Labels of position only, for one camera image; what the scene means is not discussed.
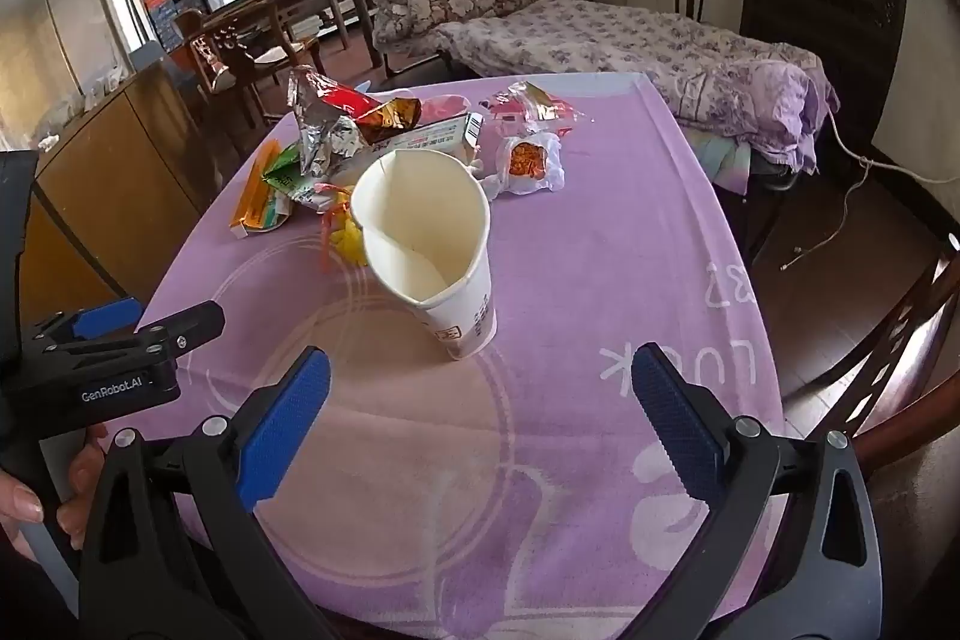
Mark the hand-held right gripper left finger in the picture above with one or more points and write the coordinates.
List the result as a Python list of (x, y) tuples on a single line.
[(285, 430)]

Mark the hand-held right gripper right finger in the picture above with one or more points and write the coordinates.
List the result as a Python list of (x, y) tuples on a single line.
[(675, 422)]

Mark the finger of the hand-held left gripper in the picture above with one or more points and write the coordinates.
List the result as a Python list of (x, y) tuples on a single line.
[(105, 319), (187, 323)]

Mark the green drink carton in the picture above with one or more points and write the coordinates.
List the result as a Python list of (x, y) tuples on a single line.
[(262, 197)]

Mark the red clear snack bag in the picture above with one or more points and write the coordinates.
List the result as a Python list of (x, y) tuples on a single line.
[(322, 138)]

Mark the white paper cup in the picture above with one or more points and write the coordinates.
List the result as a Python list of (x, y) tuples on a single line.
[(420, 220)]

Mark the white milk carton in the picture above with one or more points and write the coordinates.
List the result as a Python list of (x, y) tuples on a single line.
[(435, 138)]

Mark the person's left hand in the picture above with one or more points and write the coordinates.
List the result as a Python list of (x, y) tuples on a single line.
[(82, 475)]

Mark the light wooden cabinet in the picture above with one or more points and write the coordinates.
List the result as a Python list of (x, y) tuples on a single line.
[(112, 160)]

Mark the yellow wrapper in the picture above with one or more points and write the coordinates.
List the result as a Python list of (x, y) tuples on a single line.
[(349, 235)]

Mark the purple tablecloth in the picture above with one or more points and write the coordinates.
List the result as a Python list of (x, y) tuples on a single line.
[(600, 250)]

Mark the dark wooden chair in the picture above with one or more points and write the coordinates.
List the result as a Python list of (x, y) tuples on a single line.
[(900, 355)]

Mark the wooden armchair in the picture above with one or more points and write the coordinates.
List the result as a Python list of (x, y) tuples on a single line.
[(225, 48)]

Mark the orange snack wrapper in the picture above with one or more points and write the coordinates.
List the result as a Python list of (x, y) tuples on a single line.
[(390, 115)]

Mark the white bag with orange contents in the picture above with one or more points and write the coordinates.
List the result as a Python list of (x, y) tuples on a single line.
[(525, 160)]

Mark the clear red printed wrapper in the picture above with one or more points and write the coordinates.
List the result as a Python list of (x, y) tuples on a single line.
[(536, 100)]

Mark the floral covered bed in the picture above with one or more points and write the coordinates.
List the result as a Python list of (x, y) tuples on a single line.
[(600, 40)]

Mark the folded floral quilt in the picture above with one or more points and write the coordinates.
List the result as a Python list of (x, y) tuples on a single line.
[(450, 6)]

